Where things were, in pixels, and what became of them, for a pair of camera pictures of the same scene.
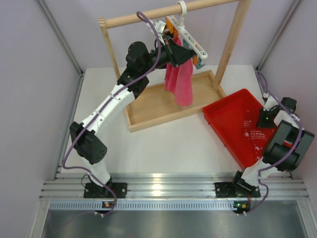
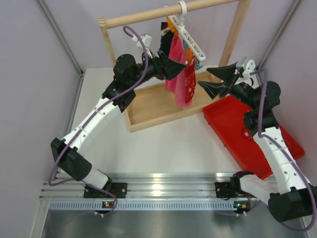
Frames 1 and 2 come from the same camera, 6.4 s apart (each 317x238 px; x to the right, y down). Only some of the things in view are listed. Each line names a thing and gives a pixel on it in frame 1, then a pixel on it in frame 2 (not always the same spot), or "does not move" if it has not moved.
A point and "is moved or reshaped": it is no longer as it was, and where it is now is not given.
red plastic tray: x=226 y=116 does not move
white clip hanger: x=180 y=28 does not move
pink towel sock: x=179 y=80 does not move
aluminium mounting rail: x=173 y=186 does not move
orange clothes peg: x=195 y=60 is moved or reshaped
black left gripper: x=176 y=54 -> x=164 y=67
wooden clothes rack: x=154 y=104 does not move
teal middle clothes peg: x=185 y=43 does not move
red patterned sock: x=254 y=139 -> x=190 y=81
